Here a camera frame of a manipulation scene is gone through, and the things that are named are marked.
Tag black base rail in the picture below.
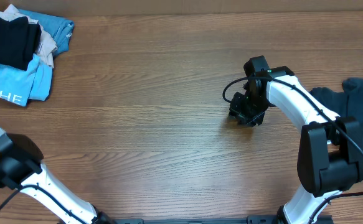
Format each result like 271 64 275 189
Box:
56 214 334 224

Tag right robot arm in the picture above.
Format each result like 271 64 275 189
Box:
229 56 363 223

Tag beige folded shirt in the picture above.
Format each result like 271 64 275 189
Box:
0 4 57 68

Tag dark grey garment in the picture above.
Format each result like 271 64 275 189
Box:
309 78 363 149

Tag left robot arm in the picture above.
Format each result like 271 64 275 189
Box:
0 128 114 224

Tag dark blue folded garment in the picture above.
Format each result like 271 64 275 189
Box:
19 9 75 58

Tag black t-shirt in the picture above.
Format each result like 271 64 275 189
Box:
0 17 41 70

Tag light blue printed t-shirt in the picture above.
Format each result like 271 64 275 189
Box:
0 54 53 106

